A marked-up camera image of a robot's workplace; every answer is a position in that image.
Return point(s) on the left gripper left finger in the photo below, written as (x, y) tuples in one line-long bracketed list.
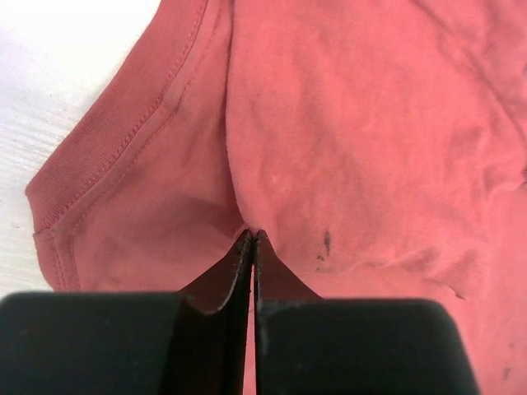
[(207, 346)]

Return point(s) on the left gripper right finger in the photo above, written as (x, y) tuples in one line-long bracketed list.
[(278, 291)]

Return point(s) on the red t shirt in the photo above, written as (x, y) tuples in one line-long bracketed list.
[(380, 144)]

